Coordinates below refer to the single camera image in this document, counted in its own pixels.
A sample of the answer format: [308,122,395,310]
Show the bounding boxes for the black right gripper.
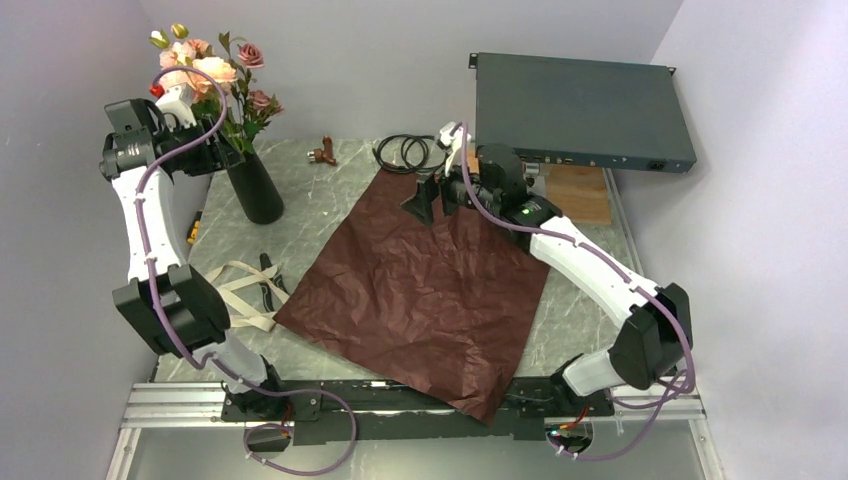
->
[401,146,501,227]

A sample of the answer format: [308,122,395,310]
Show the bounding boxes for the light pink flower stem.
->
[190,56,246,153]

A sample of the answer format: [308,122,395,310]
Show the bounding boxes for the peach flower stem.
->
[149,24,214,98]

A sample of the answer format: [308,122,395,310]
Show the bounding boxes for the dark red wrapping paper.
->
[275,172,549,425]

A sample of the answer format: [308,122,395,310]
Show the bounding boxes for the beige ribbon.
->
[203,260,289,332]

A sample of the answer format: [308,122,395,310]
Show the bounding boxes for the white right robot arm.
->
[402,145,692,415]

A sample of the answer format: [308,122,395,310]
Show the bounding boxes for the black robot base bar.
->
[221,376,614,446]

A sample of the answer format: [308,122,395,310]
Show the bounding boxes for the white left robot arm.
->
[99,89,288,420]

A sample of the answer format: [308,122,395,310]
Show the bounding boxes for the black cone vase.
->
[226,152,285,225]

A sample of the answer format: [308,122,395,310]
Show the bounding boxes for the yellow tool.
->
[186,210,202,245]

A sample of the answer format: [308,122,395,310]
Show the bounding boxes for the brown small figurine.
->
[307,136,337,166]

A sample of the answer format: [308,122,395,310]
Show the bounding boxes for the black pruning shears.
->
[259,252,289,313]

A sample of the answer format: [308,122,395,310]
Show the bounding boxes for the wooden board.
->
[453,145,612,229]

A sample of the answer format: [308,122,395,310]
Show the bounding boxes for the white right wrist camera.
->
[436,121,473,174]

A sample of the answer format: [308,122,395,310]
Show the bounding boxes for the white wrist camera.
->
[436,121,473,174]
[149,83,197,131]

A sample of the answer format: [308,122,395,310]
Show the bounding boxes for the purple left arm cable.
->
[132,64,359,478]

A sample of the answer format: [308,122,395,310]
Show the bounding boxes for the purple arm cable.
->
[455,120,697,463]
[132,64,359,478]

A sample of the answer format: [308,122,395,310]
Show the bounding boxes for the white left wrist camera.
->
[149,83,197,131]

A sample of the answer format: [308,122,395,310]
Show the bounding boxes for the coiled black cable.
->
[372,133,446,175]

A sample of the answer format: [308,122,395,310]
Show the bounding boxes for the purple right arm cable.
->
[455,120,697,463]

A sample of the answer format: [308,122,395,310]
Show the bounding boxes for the metal switch stand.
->
[523,163,551,196]

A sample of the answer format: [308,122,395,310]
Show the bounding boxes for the dark green network switch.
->
[469,52,697,174]

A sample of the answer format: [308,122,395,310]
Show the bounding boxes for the aluminium frame rail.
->
[108,382,726,479]

